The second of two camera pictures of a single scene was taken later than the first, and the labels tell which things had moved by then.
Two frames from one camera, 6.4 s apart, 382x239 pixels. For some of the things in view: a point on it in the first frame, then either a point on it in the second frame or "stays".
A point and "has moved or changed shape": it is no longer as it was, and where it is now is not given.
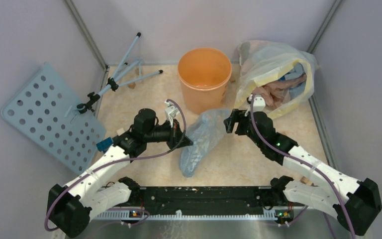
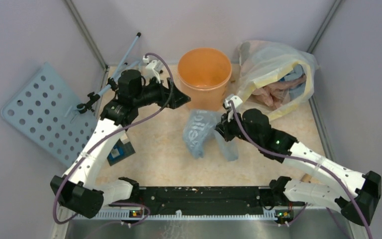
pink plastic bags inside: [273, 92] stays
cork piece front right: [304, 180] stays
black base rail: [211, 198] stays
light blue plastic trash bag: [208, 127] has moved or changed shape
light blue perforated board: [46, 109] stays
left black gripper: [177, 139] -> [171, 97]
